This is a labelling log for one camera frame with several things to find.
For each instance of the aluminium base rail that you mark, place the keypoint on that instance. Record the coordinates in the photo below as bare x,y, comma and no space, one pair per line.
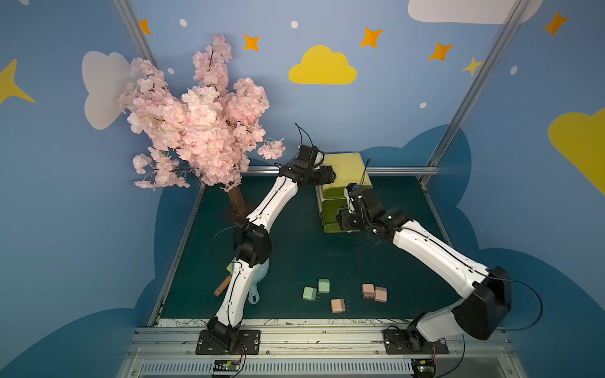
313,348

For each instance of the left controller board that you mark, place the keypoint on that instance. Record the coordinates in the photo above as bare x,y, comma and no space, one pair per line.
227,368

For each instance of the wooden handle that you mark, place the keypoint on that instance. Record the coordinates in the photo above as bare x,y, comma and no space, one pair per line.
222,286

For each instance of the pink plug right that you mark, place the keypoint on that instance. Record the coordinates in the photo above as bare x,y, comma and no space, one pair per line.
380,294

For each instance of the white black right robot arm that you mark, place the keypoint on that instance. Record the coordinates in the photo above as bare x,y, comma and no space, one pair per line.
485,294

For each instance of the controller board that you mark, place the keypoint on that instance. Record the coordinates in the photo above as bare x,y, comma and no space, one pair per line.
423,368
227,368

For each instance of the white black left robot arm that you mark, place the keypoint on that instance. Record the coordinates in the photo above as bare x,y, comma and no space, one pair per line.
252,245

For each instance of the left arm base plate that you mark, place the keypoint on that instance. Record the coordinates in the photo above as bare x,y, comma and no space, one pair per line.
247,341

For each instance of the pink plug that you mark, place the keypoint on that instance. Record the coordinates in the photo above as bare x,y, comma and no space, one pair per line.
368,291
380,294
338,305

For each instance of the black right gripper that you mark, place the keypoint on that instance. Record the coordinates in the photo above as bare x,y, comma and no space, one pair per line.
346,220

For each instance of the right controller board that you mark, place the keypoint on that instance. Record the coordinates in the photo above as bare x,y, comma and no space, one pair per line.
423,368

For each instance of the pink plug left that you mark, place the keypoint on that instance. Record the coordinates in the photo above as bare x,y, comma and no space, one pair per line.
368,291

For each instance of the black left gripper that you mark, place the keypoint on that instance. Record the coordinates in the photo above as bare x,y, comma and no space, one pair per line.
324,175

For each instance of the yellow green drawer cabinet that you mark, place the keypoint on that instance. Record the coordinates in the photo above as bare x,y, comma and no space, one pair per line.
348,167

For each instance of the green plug middle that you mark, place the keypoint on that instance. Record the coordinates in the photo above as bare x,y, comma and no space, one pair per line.
324,286

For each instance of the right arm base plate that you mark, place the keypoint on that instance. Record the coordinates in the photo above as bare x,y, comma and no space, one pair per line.
400,341

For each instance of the green plug lower left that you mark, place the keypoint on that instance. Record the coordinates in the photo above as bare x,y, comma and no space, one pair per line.
310,294

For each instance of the pink cherry blossom tree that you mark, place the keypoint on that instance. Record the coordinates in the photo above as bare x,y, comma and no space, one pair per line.
208,131

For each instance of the green plug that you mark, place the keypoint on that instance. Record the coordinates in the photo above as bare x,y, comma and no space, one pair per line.
324,286
310,294

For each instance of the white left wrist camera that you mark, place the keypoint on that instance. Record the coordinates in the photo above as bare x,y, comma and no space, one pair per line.
309,157

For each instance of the pink plug bottom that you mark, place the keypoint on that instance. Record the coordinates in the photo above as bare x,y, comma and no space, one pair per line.
338,305

